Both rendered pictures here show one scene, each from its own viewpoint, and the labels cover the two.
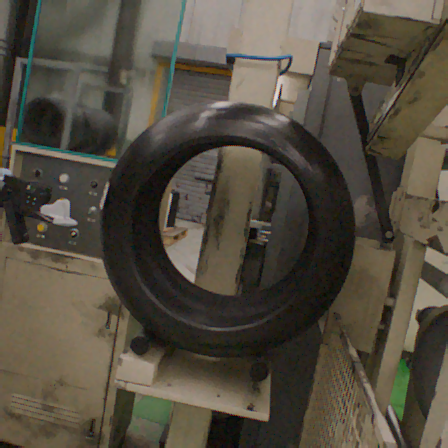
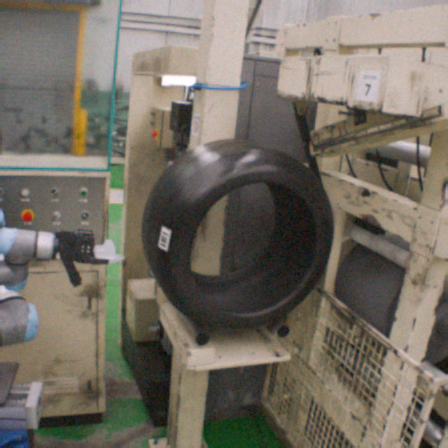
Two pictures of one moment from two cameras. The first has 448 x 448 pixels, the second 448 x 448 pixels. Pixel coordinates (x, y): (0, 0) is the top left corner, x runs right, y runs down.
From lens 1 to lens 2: 76 cm
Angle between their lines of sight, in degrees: 27
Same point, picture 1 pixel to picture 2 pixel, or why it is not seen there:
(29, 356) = (25, 348)
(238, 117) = (264, 164)
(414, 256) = (340, 219)
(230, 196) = not seen: hidden behind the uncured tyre
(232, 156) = not seen: hidden behind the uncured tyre
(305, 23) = not seen: outside the picture
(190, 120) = (229, 171)
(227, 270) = (213, 254)
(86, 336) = (72, 320)
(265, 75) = (229, 100)
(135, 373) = (201, 358)
